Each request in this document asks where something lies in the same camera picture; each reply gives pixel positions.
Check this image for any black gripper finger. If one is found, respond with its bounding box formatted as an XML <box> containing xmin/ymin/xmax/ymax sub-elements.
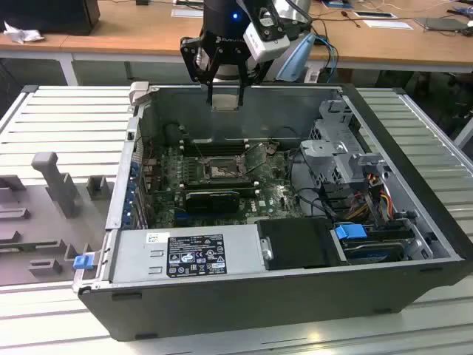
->
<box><xmin>180</xmin><ymin>35</ymin><xmax>217</xmax><ymax>109</ymax></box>
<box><xmin>236</xmin><ymin>47</ymin><xmax>273</xmax><ymax>109</ymax></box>

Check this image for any silver CPU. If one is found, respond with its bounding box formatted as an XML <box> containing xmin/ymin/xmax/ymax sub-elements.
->
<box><xmin>211</xmin><ymin>94</ymin><xmax>239</xmax><ymax>112</ymax></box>

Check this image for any CPU socket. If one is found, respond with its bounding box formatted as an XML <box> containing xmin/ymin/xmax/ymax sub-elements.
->
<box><xmin>201</xmin><ymin>155</ymin><xmax>247</xmax><ymax>180</ymax></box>

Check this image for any grey paper strip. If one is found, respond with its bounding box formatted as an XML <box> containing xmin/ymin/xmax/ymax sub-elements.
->
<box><xmin>171</xmin><ymin>7</ymin><xmax>204</xmax><ymax>18</ymax></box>

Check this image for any wooden desk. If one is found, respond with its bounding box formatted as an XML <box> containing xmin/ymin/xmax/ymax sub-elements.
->
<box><xmin>0</xmin><ymin>0</ymin><xmax>473</xmax><ymax>73</ymax></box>

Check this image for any silver case latch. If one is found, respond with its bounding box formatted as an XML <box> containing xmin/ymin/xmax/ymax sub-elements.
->
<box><xmin>128</xmin><ymin>81</ymin><xmax>151</xmax><ymax>109</ymax></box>

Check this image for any green motherboard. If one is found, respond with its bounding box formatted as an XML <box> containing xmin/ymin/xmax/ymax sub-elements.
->
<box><xmin>147</xmin><ymin>142</ymin><xmax>307</xmax><ymax>229</ymax></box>

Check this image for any silver drive cage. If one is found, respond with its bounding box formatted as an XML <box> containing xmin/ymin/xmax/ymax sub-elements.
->
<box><xmin>299</xmin><ymin>98</ymin><xmax>392</xmax><ymax>186</ymax></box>

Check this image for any black graphics card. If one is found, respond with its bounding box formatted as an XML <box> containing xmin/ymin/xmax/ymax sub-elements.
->
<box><xmin>184</xmin><ymin>190</ymin><xmax>240</xmax><ymax>214</ymax></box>

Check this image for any white tablet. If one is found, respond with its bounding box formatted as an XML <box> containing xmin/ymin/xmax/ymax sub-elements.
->
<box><xmin>353</xmin><ymin>10</ymin><xmax>398</xmax><ymax>19</ymax></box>

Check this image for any black computer box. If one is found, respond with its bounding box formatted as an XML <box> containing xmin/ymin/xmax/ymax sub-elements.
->
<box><xmin>0</xmin><ymin>0</ymin><xmax>101</xmax><ymax>37</ymax></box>

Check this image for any white paper sheet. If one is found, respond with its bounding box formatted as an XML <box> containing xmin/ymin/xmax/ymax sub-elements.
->
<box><xmin>362</xmin><ymin>18</ymin><xmax>414</xmax><ymax>30</ymax></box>

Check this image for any black plastic shroud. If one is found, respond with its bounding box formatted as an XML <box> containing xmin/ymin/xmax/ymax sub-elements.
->
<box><xmin>256</xmin><ymin>217</ymin><xmax>339</xmax><ymax>270</ymax></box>

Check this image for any silver power supply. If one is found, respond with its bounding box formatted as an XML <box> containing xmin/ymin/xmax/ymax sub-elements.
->
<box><xmin>110</xmin><ymin>227</ymin><xmax>267</xmax><ymax>284</ymax></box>

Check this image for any crumpled white paper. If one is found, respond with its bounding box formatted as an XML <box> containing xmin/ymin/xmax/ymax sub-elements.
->
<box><xmin>2</xmin><ymin>20</ymin><xmax>45</xmax><ymax>45</ymax></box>

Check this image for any black rating label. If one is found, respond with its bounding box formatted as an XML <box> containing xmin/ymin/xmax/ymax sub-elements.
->
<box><xmin>166</xmin><ymin>233</ymin><xmax>227</xmax><ymax>277</ymax></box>

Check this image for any hard disk in blue carrier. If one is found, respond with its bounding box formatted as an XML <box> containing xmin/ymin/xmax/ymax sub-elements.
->
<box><xmin>334</xmin><ymin>221</ymin><xmax>407</xmax><ymax>266</ymax></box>

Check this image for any dark grey pad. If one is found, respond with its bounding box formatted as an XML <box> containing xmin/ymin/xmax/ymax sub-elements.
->
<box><xmin>412</xmin><ymin>16</ymin><xmax>467</xmax><ymax>33</ymax></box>

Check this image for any black open PC case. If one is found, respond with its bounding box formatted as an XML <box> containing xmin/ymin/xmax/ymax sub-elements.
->
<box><xmin>77</xmin><ymin>81</ymin><xmax>467</xmax><ymax>343</ymax></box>

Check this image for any grey parts rack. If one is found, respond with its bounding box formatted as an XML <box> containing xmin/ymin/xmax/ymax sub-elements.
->
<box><xmin>0</xmin><ymin>151</ymin><xmax>115</xmax><ymax>288</ymax></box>

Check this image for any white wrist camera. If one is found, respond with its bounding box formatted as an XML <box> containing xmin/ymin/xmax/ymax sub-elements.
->
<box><xmin>242</xmin><ymin>20</ymin><xmax>291</xmax><ymax>62</ymax></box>

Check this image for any blue cable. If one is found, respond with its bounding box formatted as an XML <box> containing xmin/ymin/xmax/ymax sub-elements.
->
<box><xmin>313</xmin><ymin>35</ymin><xmax>339</xmax><ymax>75</ymax></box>

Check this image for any yellow red wire bundle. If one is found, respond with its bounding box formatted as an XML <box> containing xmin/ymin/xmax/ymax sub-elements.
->
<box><xmin>347</xmin><ymin>173</ymin><xmax>395</xmax><ymax>221</ymax></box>

